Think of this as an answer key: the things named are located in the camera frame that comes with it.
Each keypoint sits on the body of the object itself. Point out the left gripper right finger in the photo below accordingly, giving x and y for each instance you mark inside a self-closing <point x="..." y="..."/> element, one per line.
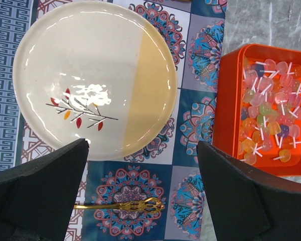
<point x="247" y="203"/>

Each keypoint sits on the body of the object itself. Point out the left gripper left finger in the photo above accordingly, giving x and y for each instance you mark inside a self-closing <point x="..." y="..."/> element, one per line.
<point x="37" y="197"/>

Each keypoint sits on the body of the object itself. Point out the orange candy box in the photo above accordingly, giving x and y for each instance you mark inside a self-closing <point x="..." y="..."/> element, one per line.
<point x="258" y="112"/>

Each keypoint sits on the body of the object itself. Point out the patterned placemat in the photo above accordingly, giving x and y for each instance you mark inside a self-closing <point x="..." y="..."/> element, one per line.
<point x="167" y="167"/>

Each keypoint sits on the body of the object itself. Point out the gold fork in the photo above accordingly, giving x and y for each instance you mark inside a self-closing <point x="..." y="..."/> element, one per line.
<point x="151" y="205"/>

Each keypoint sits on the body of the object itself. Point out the cream ceramic plate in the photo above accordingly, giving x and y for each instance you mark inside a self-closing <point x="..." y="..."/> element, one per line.
<point x="95" y="71"/>

